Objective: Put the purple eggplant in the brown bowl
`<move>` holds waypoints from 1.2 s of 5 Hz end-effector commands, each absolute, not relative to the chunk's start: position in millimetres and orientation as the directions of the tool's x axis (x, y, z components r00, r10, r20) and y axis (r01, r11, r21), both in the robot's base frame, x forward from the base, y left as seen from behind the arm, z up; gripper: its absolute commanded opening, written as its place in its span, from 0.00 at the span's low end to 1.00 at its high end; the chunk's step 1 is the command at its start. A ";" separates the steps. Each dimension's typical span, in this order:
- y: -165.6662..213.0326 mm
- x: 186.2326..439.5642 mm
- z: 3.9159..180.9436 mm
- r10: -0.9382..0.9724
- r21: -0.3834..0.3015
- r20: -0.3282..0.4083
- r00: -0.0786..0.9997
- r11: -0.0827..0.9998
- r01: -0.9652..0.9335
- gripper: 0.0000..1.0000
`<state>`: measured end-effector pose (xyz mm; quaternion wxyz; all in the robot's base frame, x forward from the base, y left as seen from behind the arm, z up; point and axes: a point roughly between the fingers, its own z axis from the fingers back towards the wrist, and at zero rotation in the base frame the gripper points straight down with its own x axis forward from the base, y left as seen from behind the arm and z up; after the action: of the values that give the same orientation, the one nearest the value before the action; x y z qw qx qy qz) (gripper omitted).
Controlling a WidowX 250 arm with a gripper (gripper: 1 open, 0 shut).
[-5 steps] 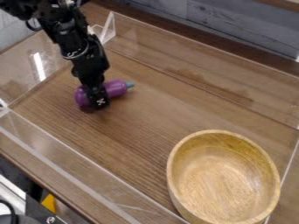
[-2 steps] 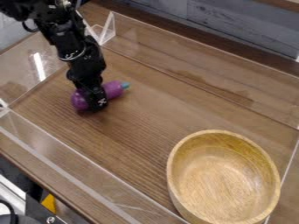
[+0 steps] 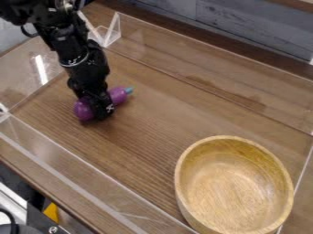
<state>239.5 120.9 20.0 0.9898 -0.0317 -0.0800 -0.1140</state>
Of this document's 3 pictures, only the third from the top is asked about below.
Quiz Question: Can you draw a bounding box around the black cable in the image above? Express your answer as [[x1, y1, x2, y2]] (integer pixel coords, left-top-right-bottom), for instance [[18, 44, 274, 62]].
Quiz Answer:
[[0, 207, 18, 234]]

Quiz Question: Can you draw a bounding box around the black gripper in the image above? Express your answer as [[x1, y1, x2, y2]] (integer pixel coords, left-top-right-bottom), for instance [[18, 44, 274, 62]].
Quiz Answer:
[[58, 39, 115, 120]]

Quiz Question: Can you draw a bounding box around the yellow black equipment base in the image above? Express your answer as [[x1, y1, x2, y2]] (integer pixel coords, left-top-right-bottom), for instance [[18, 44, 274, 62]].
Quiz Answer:
[[0, 164, 94, 234]]

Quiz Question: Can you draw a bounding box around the clear acrylic corner bracket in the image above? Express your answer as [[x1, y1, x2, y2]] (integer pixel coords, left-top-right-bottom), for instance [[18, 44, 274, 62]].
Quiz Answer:
[[77, 12, 120, 48]]

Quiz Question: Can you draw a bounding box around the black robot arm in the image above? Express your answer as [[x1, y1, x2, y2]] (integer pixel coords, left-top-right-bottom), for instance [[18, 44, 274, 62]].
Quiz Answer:
[[0, 0, 115, 120]]

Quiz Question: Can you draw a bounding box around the brown wooden bowl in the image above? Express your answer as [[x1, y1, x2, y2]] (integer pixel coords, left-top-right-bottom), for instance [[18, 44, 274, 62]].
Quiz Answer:
[[173, 135, 292, 234]]

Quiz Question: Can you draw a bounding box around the purple toy eggplant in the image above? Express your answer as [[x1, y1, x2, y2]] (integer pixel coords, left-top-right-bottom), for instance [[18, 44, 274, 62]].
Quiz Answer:
[[73, 87, 133, 122]]

